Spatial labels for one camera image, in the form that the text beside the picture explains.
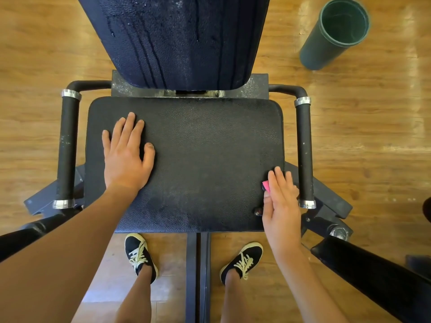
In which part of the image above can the person's left hand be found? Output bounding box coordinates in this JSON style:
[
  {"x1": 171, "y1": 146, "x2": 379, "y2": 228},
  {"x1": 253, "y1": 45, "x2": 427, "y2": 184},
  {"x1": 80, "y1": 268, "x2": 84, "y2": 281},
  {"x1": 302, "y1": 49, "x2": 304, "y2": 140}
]
[{"x1": 101, "y1": 112, "x2": 156, "y2": 196}]

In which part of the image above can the person's black shoe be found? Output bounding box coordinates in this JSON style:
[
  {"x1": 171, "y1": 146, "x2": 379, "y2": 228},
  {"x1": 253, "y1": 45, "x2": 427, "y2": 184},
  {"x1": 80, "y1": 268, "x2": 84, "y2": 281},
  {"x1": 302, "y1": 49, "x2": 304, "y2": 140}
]
[
  {"x1": 220, "y1": 241, "x2": 265, "y2": 287},
  {"x1": 124, "y1": 232, "x2": 160, "y2": 285}
]

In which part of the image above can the dark green plastic bucket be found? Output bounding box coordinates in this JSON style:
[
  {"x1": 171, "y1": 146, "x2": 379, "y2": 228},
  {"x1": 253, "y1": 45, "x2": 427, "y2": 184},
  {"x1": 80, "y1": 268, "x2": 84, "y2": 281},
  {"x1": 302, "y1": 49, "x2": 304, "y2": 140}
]
[{"x1": 299, "y1": 0, "x2": 371, "y2": 71}]

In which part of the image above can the person's leg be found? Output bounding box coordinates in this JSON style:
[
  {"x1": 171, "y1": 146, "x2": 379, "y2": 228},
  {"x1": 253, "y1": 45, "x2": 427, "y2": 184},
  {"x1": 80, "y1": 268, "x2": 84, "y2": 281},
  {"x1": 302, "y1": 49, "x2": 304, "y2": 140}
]
[
  {"x1": 221, "y1": 271, "x2": 253, "y2": 323},
  {"x1": 114, "y1": 267, "x2": 154, "y2": 323}
]

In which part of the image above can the person's left leg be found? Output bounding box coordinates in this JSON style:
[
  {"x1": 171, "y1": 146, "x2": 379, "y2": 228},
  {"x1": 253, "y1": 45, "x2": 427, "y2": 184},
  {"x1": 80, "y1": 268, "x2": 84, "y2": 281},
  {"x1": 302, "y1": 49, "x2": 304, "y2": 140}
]
[{"x1": 114, "y1": 267, "x2": 154, "y2": 323}]

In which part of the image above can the person's right forearm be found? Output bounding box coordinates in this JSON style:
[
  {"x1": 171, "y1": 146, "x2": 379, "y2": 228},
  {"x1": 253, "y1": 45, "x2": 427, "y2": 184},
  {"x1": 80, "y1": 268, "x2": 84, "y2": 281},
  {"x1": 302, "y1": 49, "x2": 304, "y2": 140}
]
[{"x1": 273, "y1": 249, "x2": 351, "y2": 323}]

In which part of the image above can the person's right black shoe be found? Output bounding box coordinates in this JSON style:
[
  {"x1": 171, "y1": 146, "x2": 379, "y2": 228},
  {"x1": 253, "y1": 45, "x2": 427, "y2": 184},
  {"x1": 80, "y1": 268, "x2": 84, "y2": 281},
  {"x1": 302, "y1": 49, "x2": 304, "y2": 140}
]
[{"x1": 220, "y1": 241, "x2": 265, "y2": 287}]

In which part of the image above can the person's right hand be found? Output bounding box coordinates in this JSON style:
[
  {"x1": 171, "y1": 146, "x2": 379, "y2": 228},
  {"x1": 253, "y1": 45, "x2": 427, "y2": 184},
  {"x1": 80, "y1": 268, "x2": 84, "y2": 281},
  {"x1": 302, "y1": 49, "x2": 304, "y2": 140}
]
[{"x1": 261, "y1": 166, "x2": 303, "y2": 260}]

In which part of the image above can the person's right leg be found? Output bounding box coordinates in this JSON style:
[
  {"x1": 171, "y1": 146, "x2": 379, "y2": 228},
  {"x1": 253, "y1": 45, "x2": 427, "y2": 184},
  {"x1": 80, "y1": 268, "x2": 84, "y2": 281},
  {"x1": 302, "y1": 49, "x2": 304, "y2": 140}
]
[{"x1": 221, "y1": 271, "x2": 253, "y2": 323}]

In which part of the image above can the person's left black shoe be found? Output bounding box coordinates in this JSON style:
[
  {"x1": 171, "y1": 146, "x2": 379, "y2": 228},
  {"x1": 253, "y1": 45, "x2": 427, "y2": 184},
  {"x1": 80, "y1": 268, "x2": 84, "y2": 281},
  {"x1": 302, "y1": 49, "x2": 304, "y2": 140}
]
[{"x1": 124, "y1": 232, "x2": 160, "y2": 285}]

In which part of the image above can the person's left forearm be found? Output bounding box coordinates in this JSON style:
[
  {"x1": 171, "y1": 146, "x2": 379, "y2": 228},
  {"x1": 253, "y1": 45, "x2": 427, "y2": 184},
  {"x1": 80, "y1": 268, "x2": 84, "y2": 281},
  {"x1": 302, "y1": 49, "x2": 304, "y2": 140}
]
[{"x1": 0, "y1": 185, "x2": 139, "y2": 323}]

